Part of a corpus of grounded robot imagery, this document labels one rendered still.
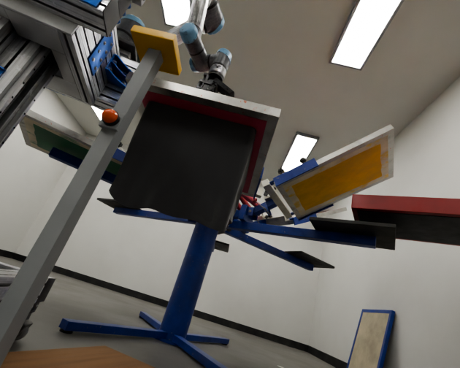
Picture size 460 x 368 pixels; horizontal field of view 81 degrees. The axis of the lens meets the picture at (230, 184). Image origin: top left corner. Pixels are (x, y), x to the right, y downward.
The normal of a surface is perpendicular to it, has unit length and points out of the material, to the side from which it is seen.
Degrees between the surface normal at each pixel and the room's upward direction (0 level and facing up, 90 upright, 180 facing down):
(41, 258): 90
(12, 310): 90
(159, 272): 90
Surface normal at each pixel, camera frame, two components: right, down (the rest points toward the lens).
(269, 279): 0.04, -0.40
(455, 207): -0.44, -0.48
